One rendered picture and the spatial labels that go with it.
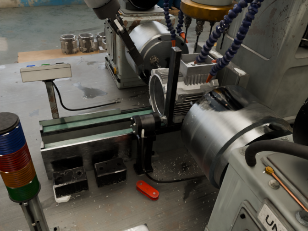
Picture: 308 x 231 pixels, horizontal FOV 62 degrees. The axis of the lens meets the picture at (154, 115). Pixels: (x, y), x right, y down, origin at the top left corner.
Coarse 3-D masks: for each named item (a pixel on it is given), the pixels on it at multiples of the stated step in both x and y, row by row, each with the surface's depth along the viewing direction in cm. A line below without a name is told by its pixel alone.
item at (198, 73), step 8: (184, 56) 92; (192, 56) 94; (208, 56) 93; (184, 64) 86; (192, 64) 88; (200, 64) 90; (208, 64) 93; (184, 72) 87; (192, 72) 86; (200, 72) 87; (208, 72) 88; (184, 80) 88; (192, 80) 88; (200, 80) 89
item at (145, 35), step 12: (144, 24) 113; (156, 24) 112; (132, 36) 112; (144, 36) 106; (156, 36) 102; (168, 36) 104; (144, 48) 103; (156, 48) 105; (168, 48) 107; (180, 48) 109; (132, 60) 109; (144, 60) 106; (156, 60) 104; (168, 60) 110; (144, 72) 109
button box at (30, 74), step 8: (56, 64) 95; (64, 64) 94; (24, 72) 90; (32, 72) 91; (40, 72) 92; (48, 72) 93; (56, 72) 94; (64, 72) 95; (24, 80) 91; (32, 80) 91; (40, 80) 92
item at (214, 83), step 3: (153, 69) 93; (153, 72) 92; (213, 81) 89; (216, 81) 89; (210, 84) 91; (213, 84) 89; (216, 84) 89; (165, 87) 84; (213, 87) 90; (165, 90) 83; (165, 93) 85; (150, 102) 100
